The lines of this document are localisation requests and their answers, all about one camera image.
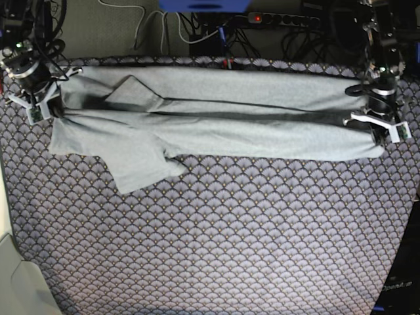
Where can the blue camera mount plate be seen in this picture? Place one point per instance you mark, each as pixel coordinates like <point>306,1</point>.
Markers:
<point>204,5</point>

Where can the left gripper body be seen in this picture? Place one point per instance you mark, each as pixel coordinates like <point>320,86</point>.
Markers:
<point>380,93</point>

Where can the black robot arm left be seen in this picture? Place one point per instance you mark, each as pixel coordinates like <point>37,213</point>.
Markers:
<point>367,27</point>

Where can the fan-patterned purple tablecloth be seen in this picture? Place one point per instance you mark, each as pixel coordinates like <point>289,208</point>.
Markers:
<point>234,235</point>

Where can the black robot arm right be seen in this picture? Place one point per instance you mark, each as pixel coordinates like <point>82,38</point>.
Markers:
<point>29,48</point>

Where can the light grey T-shirt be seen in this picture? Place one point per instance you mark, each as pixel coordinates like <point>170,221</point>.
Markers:
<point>139,119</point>

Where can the black box under table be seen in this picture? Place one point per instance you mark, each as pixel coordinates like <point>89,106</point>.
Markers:
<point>209,47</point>

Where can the red and black table clamp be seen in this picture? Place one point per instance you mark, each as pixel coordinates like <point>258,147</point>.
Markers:
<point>228,64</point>

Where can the black power strip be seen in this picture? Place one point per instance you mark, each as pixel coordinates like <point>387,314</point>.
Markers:
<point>259,20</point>

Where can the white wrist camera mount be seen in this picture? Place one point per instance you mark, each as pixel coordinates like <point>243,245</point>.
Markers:
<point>36,103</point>
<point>397,131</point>

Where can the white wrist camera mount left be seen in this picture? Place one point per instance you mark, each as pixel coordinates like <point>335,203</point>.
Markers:
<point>397,131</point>

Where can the black OpenArm base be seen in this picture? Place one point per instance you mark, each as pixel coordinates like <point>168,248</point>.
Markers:
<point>400,293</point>

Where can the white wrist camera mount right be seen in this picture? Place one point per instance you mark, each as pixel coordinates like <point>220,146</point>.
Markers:
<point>36,103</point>

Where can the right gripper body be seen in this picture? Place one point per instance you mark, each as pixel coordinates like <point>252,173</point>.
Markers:
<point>31,73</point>

